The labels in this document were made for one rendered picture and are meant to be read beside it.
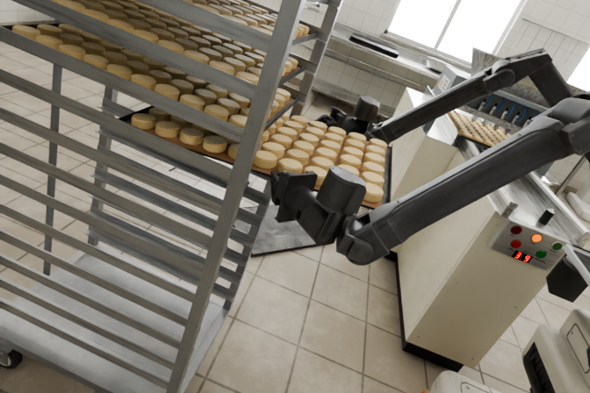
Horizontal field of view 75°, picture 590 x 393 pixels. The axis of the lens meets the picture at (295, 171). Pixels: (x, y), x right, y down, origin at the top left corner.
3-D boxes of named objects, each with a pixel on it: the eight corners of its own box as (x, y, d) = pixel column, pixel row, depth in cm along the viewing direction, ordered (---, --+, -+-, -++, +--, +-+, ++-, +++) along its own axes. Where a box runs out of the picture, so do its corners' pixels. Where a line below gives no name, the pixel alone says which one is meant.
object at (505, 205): (428, 96, 321) (432, 88, 318) (432, 96, 321) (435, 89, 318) (500, 217, 141) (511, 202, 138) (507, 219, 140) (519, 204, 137)
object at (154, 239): (240, 280, 144) (242, 275, 142) (237, 285, 141) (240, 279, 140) (90, 211, 149) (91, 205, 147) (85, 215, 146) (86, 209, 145)
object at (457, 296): (390, 261, 243) (463, 138, 204) (441, 282, 243) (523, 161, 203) (396, 353, 180) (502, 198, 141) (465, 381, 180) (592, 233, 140)
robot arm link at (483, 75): (519, 83, 94) (514, 74, 103) (508, 64, 93) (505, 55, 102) (370, 155, 118) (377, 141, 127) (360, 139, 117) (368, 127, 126)
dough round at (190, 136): (203, 146, 82) (204, 138, 81) (178, 144, 81) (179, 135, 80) (202, 137, 87) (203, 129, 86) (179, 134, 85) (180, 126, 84)
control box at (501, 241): (486, 243, 150) (507, 215, 144) (545, 267, 150) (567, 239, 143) (489, 248, 147) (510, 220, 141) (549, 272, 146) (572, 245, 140)
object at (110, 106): (277, 180, 124) (279, 172, 123) (274, 183, 121) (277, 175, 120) (102, 105, 129) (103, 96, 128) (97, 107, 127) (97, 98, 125)
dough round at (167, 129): (154, 136, 81) (154, 127, 80) (155, 127, 86) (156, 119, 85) (178, 139, 83) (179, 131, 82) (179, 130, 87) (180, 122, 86)
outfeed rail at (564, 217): (461, 108, 320) (465, 101, 317) (464, 110, 320) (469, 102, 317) (575, 246, 140) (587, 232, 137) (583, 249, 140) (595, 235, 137)
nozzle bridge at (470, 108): (418, 117, 236) (445, 64, 221) (529, 160, 234) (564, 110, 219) (424, 134, 206) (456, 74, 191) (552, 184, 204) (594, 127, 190)
